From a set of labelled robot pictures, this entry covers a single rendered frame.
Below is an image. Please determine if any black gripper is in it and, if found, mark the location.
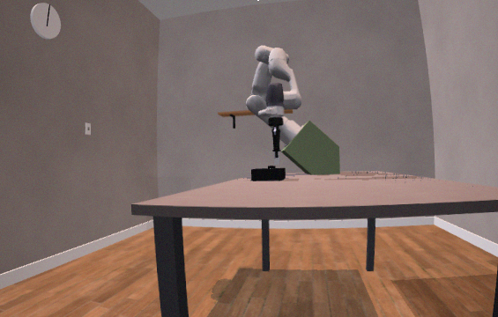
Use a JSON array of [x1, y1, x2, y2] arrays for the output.
[[268, 117, 283, 165]]

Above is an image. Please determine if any black lighting desk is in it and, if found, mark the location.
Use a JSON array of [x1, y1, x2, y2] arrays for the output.
[[251, 166, 285, 181]]

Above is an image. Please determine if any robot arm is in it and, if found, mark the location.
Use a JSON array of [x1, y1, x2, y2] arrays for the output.
[[246, 46, 304, 148]]

